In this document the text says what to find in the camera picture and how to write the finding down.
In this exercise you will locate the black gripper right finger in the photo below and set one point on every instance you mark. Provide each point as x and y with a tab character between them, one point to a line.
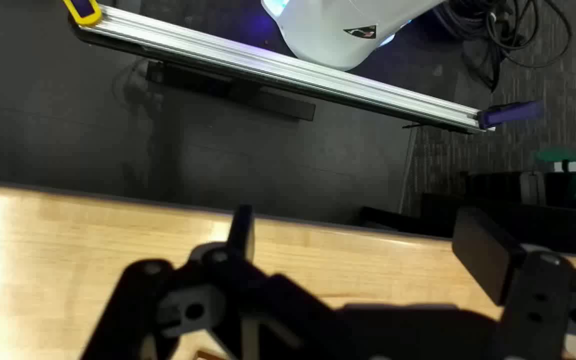
540	300

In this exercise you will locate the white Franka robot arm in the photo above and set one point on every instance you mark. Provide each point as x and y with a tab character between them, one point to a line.
329	30

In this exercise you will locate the silver aluminium extrusion rail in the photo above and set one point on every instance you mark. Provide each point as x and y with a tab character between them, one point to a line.
269	63

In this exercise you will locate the purple rail end cap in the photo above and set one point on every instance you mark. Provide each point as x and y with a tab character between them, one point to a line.
511	113

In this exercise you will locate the yellow rail end cap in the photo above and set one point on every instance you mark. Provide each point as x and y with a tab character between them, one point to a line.
82	11

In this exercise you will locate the black box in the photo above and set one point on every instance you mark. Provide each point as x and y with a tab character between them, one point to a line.
514	206

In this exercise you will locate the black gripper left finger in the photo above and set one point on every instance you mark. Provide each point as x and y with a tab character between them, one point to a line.
234	313

